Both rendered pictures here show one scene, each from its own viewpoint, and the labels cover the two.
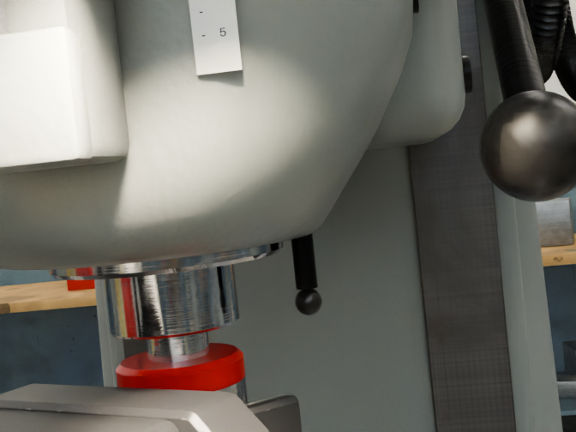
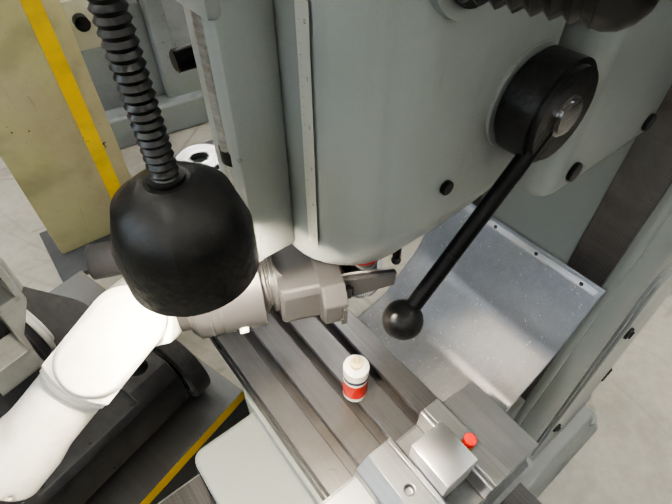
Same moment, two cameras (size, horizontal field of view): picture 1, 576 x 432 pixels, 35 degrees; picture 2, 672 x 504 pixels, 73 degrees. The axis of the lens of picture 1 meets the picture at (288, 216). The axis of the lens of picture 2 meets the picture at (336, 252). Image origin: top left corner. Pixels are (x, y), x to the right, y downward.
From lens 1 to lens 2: 0.33 m
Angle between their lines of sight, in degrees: 58
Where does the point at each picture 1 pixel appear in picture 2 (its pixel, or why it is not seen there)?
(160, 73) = (302, 230)
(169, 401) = (326, 274)
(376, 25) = (379, 246)
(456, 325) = (619, 205)
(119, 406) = (315, 266)
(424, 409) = (582, 226)
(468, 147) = not seen: outside the picture
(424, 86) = (530, 178)
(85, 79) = (261, 244)
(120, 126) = (286, 241)
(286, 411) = (387, 277)
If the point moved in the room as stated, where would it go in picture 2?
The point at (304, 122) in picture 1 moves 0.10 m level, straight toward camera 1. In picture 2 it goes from (346, 260) to (241, 338)
